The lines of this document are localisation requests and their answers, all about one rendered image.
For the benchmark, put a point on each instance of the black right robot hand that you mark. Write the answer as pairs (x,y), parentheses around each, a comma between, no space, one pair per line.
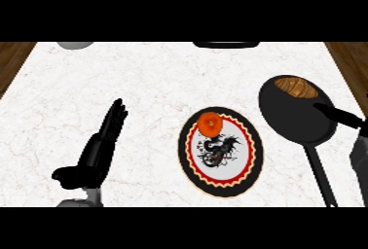
(341,115)

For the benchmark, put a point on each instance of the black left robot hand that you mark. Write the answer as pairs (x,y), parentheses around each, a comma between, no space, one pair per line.
(97,147)

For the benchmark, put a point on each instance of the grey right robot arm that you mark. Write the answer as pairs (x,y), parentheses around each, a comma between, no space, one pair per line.
(359,168)

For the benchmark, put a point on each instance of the black frying pan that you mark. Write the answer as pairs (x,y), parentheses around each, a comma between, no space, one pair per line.
(297,113)

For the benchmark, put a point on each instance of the brown croissant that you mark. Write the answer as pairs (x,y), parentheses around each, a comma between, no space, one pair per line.
(297,87)

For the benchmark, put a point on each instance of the black round patterned plate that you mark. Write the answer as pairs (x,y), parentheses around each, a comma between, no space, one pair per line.
(220,152)

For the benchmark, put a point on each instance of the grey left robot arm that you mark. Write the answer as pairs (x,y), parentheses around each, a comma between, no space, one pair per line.
(85,199)

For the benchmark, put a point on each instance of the black flat object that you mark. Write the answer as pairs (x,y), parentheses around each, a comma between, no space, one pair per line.
(226,44)

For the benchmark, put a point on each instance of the grey round object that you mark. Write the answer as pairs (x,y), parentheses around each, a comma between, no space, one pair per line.
(73,45)

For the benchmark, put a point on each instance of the orange round food item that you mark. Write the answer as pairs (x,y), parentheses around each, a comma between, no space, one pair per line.
(209,124)

